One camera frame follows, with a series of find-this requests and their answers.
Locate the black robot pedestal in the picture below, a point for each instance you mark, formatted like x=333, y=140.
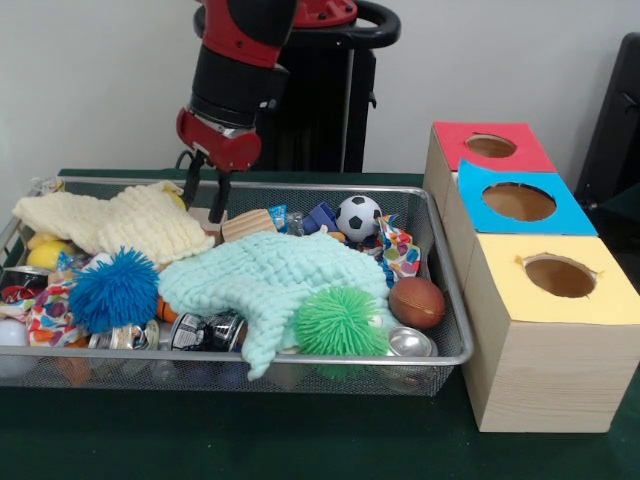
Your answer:
x=320, y=110

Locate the small brown football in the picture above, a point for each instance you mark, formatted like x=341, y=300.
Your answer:
x=417, y=302

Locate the shallow clear mesh bin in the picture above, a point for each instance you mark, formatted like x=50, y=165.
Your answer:
x=150, y=372

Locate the cream knit cloth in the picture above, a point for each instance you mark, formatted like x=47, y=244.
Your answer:
x=135, y=225

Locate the ridged wooden block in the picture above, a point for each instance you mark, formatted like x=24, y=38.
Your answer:
x=247, y=226

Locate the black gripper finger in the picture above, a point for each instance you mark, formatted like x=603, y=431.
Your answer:
x=221, y=197
x=194, y=180

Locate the blue plastic packet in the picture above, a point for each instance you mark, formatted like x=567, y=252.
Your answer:
x=277, y=217

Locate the plain silver can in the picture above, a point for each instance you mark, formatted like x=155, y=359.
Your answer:
x=410, y=344

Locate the small black white soccer ball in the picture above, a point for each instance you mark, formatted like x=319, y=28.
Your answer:
x=356, y=216

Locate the green spiky rubber ball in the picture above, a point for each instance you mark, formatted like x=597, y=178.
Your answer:
x=340, y=322

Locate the black upright panel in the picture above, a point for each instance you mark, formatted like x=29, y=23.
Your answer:
x=617, y=125

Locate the mint green knit cloth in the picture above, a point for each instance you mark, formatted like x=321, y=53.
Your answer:
x=270, y=280

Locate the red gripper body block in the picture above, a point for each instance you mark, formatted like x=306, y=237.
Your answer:
x=225, y=147

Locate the dark green tablecloth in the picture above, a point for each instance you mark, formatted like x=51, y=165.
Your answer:
x=250, y=440
x=622, y=235

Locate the plain wooden cube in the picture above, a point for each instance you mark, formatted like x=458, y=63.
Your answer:
x=202, y=217

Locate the blue spiky rubber ball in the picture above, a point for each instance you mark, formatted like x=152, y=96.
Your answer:
x=114, y=292

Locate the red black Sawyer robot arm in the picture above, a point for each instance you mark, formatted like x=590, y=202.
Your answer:
x=235, y=85

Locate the black printed can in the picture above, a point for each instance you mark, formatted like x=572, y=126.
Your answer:
x=205, y=332

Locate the wooden box with three holes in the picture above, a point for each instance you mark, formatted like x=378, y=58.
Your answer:
x=540, y=380

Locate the colourful dotted cloth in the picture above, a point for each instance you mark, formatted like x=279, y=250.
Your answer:
x=402, y=255

